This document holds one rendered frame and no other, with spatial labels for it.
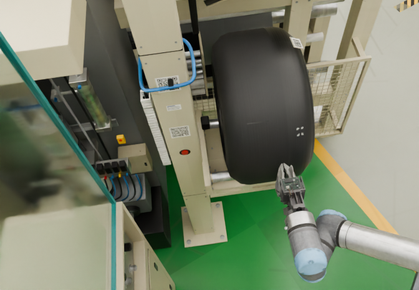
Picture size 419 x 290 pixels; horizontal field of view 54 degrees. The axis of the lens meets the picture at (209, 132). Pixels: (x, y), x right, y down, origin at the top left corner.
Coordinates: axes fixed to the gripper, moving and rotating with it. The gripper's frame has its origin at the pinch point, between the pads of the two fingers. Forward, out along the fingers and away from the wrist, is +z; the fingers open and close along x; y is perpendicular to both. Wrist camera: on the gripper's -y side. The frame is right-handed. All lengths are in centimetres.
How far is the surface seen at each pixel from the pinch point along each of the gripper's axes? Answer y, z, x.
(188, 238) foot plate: -120, 35, 45
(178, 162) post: -23, 25, 39
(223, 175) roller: -30.0, 19.8, 20.1
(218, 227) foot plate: -119, 40, 26
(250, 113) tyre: 19.6, 9.7, 9.6
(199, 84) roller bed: -17, 64, 25
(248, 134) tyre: 14.3, 5.6, 11.2
